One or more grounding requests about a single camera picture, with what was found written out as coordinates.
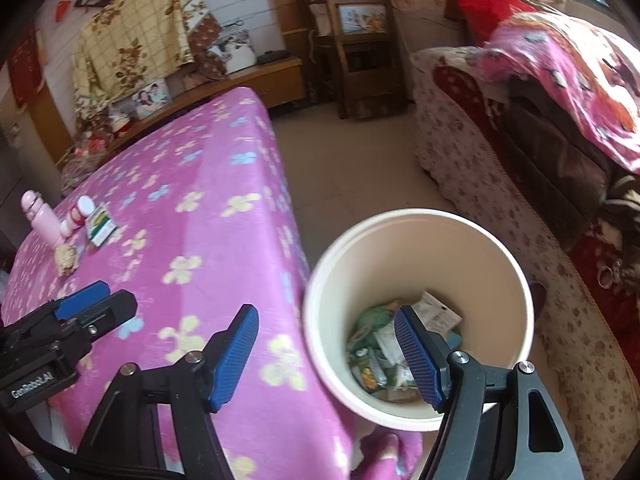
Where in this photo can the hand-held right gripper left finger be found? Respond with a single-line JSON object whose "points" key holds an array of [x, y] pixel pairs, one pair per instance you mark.
{"points": [[235, 355]]}

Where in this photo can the small black box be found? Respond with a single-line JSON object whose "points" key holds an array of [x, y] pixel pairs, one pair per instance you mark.
{"points": [[275, 54]]}

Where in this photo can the white printed packet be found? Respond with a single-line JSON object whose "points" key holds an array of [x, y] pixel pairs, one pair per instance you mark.
{"points": [[437, 312]]}

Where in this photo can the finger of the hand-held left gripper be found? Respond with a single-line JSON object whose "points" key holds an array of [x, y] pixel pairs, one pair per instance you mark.
{"points": [[110, 312], [80, 297]]}

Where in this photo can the purple floral blanket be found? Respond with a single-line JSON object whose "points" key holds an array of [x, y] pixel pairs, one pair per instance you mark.
{"points": [[200, 170]]}

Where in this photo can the white floral pot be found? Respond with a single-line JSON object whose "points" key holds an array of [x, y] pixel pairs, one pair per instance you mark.
{"points": [[240, 57]]}

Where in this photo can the yellow brown floral cloth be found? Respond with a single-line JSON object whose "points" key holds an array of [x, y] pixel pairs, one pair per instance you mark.
{"points": [[130, 30]]}

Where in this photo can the photo frame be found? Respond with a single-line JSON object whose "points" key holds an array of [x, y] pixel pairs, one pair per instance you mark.
{"points": [[152, 97]]}

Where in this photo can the pink water bottle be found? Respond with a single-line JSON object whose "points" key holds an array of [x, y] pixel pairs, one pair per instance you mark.
{"points": [[45, 222]]}

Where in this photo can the white yogurt bottle pink label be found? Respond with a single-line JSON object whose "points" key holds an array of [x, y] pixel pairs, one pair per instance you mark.
{"points": [[75, 217]]}

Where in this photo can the red white figurine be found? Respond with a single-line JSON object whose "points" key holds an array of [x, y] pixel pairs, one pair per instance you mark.
{"points": [[122, 122]]}

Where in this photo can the framed embroidered picture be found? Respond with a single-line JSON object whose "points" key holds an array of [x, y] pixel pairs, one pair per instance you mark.
{"points": [[362, 17]]}

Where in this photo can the red wall hanging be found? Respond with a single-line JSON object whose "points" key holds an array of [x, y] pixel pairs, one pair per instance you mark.
{"points": [[25, 65]]}

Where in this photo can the white green medicine box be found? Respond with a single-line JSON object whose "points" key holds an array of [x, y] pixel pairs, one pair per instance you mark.
{"points": [[100, 227]]}

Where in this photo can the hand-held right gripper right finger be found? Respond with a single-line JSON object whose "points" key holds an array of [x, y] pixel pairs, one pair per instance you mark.
{"points": [[415, 355]]}

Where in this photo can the wooden sideboard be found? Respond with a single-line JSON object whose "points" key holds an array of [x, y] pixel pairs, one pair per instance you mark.
{"points": [[270, 80]]}

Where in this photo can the metal scissors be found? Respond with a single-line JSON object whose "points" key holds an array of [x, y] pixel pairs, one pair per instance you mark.
{"points": [[606, 275]]}

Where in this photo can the dark brown blanket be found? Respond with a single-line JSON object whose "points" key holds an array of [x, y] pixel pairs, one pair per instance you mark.
{"points": [[550, 150]]}

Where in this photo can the red cushion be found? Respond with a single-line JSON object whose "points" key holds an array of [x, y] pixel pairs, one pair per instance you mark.
{"points": [[490, 15]]}

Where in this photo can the dark wooden chair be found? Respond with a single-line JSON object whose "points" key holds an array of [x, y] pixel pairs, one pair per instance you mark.
{"points": [[370, 75]]}

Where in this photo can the brown crumpled paper ball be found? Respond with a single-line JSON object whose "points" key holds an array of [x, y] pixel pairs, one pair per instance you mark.
{"points": [[66, 259]]}

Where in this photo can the floral covered sofa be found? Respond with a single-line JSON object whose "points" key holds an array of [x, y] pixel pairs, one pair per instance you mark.
{"points": [[500, 185]]}

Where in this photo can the cream plastic bin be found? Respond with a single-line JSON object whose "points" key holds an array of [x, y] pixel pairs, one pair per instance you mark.
{"points": [[350, 280]]}

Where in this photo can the pink printed blanket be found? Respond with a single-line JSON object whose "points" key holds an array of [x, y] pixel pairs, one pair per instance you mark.
{"points": [[575, 70]]}

